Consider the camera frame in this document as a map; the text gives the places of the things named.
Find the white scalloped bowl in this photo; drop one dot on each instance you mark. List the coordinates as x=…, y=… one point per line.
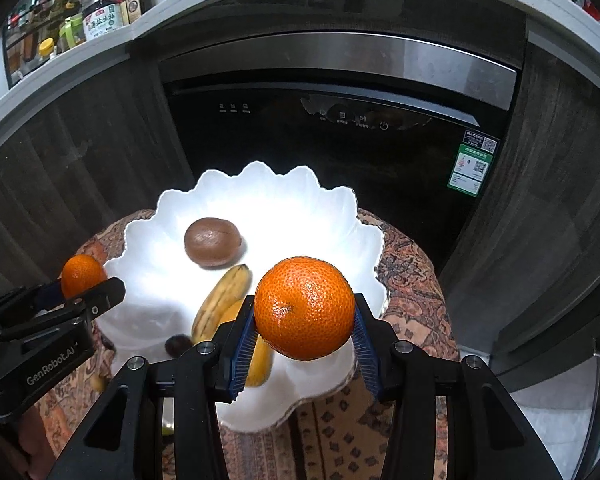
x=290, y=220

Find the large soy sauce bottle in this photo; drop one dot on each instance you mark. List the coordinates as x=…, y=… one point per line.
x=102, y=10

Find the spotted yellow banana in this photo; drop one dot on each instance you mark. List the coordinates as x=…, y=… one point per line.
x=220, y=295

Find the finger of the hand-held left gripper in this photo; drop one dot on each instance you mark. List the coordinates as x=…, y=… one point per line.
x=25, y=300
x=100, y=295

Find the black spice rack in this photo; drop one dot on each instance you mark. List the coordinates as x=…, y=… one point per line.
x=30, y=45

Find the small olive green fruit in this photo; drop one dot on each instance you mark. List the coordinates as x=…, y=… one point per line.
x=98, y=383

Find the yellow mango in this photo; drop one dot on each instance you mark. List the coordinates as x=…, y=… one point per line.
x=260, y=365

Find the patterned paisley tablecloth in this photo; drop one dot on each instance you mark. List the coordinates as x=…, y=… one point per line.
x=410, y=285

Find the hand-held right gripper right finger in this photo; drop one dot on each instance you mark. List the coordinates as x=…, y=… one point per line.
x=367, y=355

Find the brown kiwi fruit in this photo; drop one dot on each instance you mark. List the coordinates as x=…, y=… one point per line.
x=212, y=241

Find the yellow cap bottle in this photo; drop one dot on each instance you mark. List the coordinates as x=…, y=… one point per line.
x=47, y=51

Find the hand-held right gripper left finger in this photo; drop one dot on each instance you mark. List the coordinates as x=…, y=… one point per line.
x=242, y=360

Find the green plastic container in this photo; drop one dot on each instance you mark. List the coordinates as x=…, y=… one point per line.
x=74, y=32

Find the dark wood kitchen cabinet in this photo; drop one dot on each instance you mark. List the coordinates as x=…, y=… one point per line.
x=80, y=160

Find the black built-in dishwasher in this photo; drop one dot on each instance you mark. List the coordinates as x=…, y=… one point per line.
x=330, y=160

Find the orange mandarin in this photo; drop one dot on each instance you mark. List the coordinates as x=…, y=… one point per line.
x=305, y=307
x=82, y=275

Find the dark purple plum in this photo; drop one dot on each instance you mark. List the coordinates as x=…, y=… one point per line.
x=177, y=346

